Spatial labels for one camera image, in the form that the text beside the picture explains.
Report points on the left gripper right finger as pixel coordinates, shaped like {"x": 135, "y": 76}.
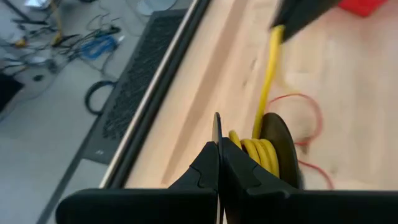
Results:
{"x": 264, "y": 202}

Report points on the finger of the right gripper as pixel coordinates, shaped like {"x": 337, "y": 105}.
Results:
{"x": 314, "y": 12}
{"x": 289, "y": 12}

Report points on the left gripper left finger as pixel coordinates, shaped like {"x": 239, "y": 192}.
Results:
{"x": 186, "y": 202}

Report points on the plain black spool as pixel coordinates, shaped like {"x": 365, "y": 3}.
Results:
{"x": 280, "y": 140}

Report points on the red square container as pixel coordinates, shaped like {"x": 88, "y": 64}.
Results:
{"x": 360, "y": 6}

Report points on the black perforated floor mat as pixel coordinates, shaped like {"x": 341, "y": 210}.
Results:
{"x": 140, "y": 77}

